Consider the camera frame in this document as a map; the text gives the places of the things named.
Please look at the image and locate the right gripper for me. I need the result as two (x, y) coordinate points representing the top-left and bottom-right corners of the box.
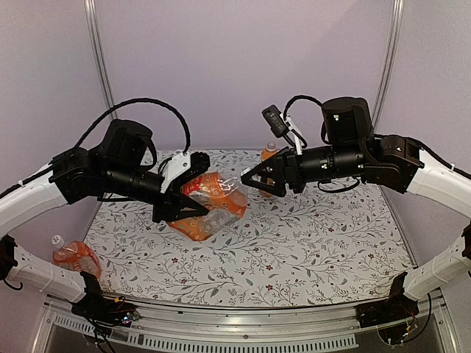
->
(241, 143), (365, 196)

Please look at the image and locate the yellow dark-label bottle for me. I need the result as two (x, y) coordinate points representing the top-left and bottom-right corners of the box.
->
(259, 141), (277, 199)

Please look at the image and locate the orange bottle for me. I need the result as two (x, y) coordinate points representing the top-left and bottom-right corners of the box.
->
(168, 171), (247, 241)
(52, 235), (101, 279)

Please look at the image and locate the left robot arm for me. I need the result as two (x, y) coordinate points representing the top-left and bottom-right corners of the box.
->
(1, 119), (210, 319)

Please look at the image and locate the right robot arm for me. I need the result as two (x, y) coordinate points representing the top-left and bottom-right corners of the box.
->
(241, 97), (470, 327)

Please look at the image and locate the floral tablecloth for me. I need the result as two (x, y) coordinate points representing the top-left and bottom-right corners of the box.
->
(83, 149), (413, 308)

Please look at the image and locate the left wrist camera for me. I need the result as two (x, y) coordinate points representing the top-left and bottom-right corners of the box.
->
(157, 151), (210, 193)

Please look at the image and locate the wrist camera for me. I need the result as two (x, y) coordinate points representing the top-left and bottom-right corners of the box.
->
(261, 104), (308, 155)
(157, 151), (210, 193)

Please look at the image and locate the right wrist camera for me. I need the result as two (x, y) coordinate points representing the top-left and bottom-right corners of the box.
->
(261, 104), (308, 155)

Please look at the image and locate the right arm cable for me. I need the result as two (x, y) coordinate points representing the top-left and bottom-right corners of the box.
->
(283, 95), (325, 118)

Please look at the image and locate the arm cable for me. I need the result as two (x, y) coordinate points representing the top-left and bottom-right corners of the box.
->
(73, 97), (191, 155)
(283, 95), (325, 118)

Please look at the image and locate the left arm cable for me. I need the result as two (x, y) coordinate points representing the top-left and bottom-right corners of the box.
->
(73, 97), (191, 155)

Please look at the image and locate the aluminium front rail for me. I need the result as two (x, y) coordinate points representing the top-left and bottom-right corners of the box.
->
(32, 290), (461, 352)

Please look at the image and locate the left metal frame post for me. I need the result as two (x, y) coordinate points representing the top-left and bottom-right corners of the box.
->
(84, 0), (114, 107)

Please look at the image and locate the metal frame post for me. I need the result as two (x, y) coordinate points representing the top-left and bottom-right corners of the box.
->
(372, 0), (405, 129)
(84, 0), (114, 107)

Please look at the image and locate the right metal frame post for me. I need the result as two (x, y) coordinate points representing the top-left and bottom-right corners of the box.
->
(372, 0), (405, 129)

